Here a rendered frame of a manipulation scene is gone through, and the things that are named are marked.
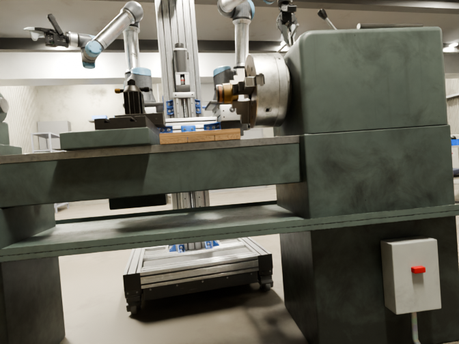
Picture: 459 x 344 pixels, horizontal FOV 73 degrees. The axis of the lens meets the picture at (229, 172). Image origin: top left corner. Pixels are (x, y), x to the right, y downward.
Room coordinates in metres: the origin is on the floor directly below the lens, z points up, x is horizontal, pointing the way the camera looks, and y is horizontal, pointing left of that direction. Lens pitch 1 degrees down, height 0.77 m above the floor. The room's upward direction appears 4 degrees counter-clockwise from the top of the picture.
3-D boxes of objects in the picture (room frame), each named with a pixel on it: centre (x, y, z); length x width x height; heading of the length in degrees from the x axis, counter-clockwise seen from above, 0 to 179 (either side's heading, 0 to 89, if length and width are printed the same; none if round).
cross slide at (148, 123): (1.32, 0.40, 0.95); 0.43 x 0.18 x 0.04; 6
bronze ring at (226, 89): (1.35, -0.02, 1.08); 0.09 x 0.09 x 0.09; 6
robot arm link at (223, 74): (1.98, -0.01, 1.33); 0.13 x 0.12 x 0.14; 112
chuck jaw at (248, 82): (1.26, -0.10, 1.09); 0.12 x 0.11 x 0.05; 6
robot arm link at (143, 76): (1.88, 0.49, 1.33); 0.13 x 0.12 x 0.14; 34
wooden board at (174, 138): (1.33, 0.12, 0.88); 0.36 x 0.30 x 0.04; 6
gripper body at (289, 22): (1.53, -0.33, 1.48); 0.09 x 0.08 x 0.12; 6
